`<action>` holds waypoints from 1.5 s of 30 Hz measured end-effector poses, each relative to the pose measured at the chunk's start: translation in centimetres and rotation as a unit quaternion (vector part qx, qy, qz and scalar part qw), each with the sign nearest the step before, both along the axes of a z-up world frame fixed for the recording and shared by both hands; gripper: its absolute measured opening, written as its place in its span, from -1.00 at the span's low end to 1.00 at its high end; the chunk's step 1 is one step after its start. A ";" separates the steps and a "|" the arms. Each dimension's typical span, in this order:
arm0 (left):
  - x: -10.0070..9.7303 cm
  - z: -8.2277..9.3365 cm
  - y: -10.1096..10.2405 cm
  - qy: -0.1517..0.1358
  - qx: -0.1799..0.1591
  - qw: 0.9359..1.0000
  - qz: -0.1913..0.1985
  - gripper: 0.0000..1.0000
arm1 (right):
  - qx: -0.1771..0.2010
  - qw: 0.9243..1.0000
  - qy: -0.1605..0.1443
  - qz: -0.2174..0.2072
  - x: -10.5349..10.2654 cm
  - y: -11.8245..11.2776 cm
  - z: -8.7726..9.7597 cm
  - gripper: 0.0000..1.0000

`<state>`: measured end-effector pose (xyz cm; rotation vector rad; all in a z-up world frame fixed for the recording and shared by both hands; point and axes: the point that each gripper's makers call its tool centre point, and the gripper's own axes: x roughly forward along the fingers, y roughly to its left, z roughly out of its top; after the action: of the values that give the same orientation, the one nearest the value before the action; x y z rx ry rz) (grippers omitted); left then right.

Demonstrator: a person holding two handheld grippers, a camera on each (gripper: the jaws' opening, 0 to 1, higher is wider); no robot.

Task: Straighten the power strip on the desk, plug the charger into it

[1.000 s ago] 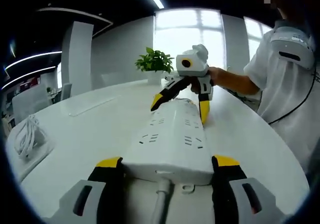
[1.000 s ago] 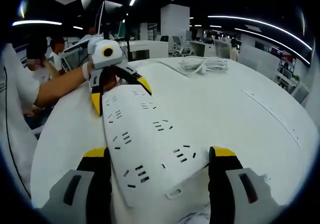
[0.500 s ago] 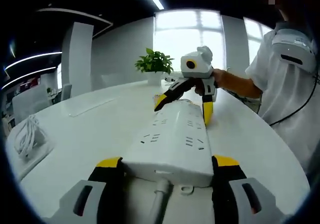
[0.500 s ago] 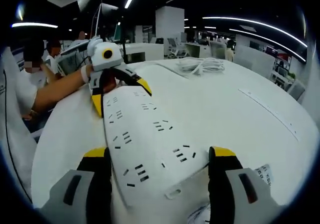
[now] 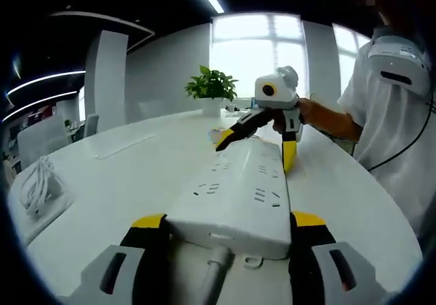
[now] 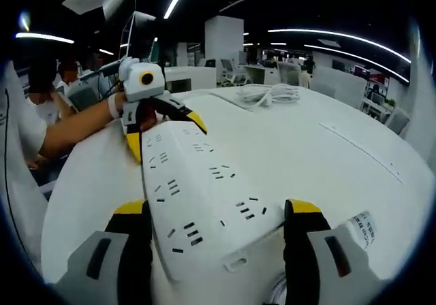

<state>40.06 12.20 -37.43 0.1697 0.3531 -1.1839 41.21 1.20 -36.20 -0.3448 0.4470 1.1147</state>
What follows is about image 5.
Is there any white charger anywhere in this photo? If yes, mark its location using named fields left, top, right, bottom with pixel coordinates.
left=208, top=127, right=228, bottom=143

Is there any white power strip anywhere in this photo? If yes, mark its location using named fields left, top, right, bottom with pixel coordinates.
left=166, top=138, right=291, bottom=261

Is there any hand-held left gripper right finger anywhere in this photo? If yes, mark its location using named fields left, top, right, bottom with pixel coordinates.
left=288, top=210, right=379, bottom=305

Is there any bright window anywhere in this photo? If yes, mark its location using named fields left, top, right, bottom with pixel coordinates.
left=209, top=12, right=307, bottom=102

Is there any white plant pot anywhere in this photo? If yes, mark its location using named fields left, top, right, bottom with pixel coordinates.
left=202, top=97, right=224, bottom=117

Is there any black device cable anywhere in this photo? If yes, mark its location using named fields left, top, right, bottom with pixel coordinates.
left=367, top=93, right=436, bottom=172

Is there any person in white shirt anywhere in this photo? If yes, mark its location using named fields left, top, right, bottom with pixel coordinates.
left=337, top=29, right=436, bottom=234

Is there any white coiled cable bundle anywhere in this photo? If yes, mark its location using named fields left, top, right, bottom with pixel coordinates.
left=18, top=155, right=65, bottom=217

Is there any white chest device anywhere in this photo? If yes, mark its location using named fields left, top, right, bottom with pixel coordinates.
left=367, top=35, right=433, bottom=99

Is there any grey office chair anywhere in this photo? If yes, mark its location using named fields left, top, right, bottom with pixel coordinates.
left=83, top=114, right=100, bottom=138

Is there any curved ceiling light strip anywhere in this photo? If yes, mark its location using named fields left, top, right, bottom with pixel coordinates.
left=5, top=69, right=87, bottom=97
left=1, top=90, right=80, bottom=122

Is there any white office partition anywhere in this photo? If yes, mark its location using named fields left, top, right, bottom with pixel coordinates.
left=16, top=114, right=69, bottom=170

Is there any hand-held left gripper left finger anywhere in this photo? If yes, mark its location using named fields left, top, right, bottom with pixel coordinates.
left=69, top=212, right=171, bottom=305

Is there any white desk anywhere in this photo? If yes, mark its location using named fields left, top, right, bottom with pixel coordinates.
left=6, top=109, right=423, bottom=305

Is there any person's right hand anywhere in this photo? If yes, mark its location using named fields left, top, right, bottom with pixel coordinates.
left=296, top=97, right=333, bottom=131

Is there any green plant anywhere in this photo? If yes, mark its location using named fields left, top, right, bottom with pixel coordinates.
left=185, top=65, right=239, bottom=102

